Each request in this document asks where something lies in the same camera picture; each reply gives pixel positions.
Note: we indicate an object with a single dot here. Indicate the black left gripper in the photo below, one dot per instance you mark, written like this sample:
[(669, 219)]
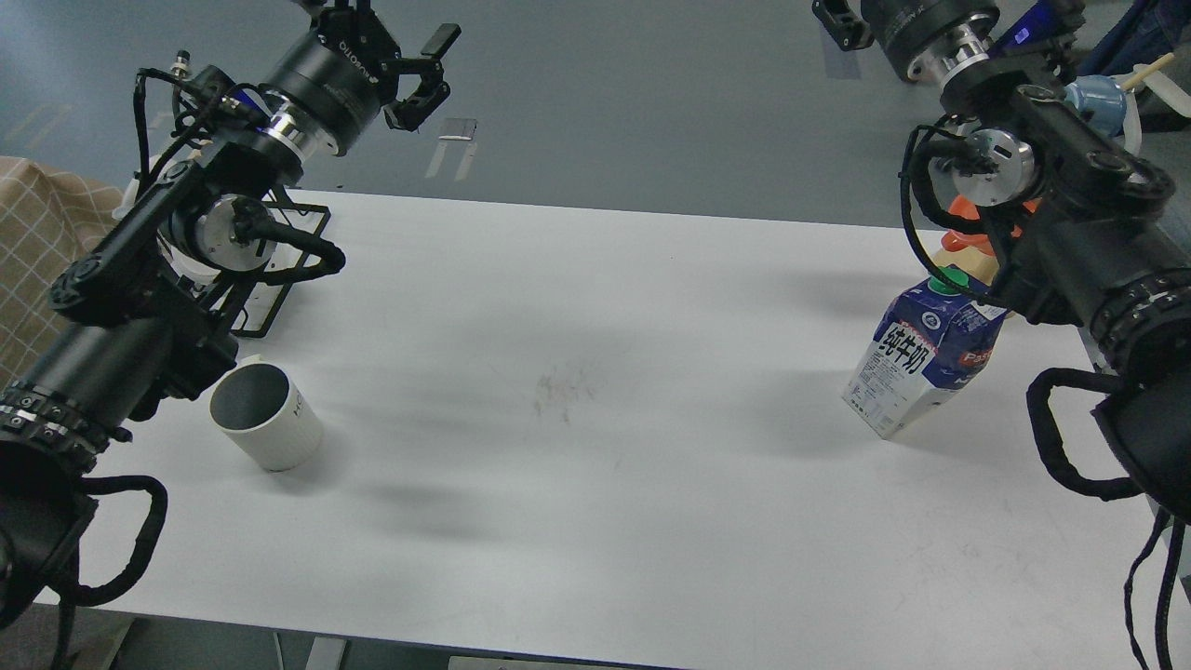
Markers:
[(334, 72)]

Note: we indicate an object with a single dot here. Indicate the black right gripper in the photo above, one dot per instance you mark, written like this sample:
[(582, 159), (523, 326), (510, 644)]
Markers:
[(903, 29)]

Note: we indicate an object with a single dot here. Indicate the blue white milk carton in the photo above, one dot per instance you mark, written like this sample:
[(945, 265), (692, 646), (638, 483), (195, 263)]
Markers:
[(931, 343)]

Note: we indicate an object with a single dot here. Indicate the white ribbed cup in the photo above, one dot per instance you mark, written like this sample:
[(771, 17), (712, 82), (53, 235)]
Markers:
[(260, 408)]

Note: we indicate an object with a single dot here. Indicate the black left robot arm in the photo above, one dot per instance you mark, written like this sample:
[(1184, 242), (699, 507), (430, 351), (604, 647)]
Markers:
[(149, 312)]

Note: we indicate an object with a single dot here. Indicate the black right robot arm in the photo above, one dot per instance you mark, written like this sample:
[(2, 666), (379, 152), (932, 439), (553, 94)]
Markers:
[(1072, 219)]

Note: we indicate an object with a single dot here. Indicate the orange plastic mug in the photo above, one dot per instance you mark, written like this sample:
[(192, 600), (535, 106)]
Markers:
[(954, 241)]

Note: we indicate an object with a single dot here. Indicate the blue plastic mug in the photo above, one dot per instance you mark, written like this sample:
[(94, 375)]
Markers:
[(1100, 101)]

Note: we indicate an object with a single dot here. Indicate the wooden mug tree stand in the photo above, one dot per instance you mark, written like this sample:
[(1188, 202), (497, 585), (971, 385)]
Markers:
[(1157, 117)]

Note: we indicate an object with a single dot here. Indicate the white mug on rack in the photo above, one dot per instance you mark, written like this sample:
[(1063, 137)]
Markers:
[(198, 272)]

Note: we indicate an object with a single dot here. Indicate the beige checkered cloth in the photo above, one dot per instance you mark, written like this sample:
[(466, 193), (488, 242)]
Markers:
[(49, 218)]

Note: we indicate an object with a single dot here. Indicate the black wire mug rack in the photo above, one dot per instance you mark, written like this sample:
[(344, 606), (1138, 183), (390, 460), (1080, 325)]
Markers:
[(264, 304)]

